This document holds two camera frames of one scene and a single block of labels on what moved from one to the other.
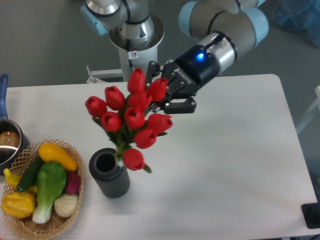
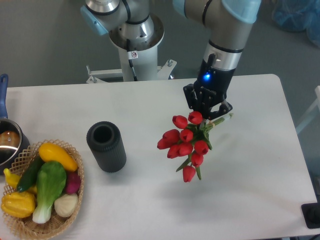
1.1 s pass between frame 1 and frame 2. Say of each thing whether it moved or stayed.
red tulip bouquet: moved
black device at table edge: stayed
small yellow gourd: stayed
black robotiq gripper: moved
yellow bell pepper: stayed
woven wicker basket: stayed
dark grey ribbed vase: moved
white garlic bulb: stayed
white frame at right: stayed
